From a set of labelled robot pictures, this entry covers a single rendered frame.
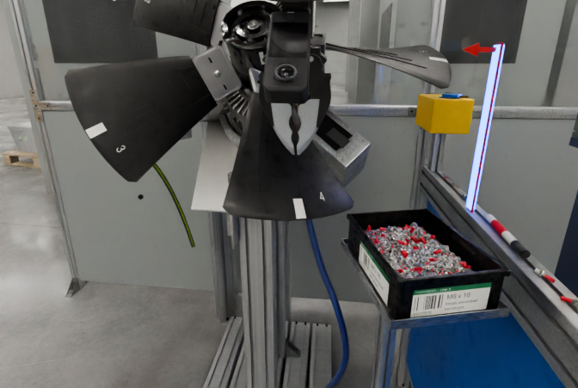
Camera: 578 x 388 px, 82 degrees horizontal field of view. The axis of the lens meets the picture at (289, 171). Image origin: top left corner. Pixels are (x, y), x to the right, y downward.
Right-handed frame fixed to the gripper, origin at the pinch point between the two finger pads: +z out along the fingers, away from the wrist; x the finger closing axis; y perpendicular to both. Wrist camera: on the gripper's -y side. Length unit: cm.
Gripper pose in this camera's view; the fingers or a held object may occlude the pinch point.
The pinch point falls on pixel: (295, 149)
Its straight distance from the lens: 46.7
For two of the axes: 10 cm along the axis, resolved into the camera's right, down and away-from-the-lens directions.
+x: -9.9, -0.5, 1.0
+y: 1.1, -5.7, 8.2
